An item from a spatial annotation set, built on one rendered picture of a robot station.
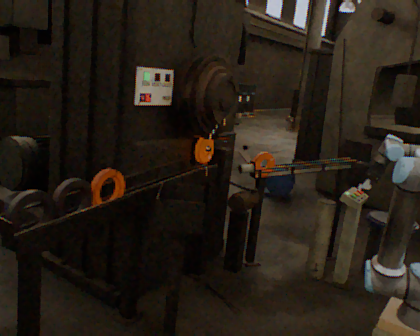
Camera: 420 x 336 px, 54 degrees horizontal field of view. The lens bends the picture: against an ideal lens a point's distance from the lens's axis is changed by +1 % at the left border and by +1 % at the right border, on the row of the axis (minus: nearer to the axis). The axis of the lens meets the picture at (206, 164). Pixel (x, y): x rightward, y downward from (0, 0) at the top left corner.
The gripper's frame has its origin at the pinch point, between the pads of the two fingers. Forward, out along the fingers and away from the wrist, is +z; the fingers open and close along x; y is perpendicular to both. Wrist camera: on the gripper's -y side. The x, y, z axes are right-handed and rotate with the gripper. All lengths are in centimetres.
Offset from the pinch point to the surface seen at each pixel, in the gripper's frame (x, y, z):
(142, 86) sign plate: -105, -97, -17
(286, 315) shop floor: -56, 10, 67
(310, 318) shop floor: -49, 21, 63
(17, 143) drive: -99, -187, 69
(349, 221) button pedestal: 2.5, 5.8, 22.4
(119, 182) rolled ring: -127, -73, 20
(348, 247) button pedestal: 2.5, 13.7, 37.4
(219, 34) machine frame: -38, -110, -47
